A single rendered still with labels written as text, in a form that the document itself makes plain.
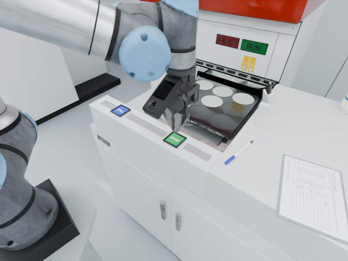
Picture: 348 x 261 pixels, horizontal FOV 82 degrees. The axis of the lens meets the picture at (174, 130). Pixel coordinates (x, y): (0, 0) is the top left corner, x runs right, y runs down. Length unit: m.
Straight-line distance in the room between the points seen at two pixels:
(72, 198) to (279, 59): 0.96
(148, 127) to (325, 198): 0.54
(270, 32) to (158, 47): 0.76
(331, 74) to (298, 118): 1.77
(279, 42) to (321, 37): 1.52
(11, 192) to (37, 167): 1.62
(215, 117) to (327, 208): 0.48
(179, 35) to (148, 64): 0.17
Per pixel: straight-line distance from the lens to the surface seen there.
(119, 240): 1.54
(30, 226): 0.62
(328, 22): 2.48
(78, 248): 0.67
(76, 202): 0.74
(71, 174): 1.96
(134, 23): 0.32
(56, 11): 0.31
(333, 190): 0.66
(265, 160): 0.64
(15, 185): 0.56
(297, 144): 0.74
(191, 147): 0.63
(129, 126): 0.72
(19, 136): 0.61
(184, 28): 0.46
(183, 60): 0.48
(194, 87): 0.55
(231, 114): 0.89
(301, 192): 0.61
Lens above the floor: 1.41
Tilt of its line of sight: 41 degrees down
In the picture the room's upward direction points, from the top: straight up
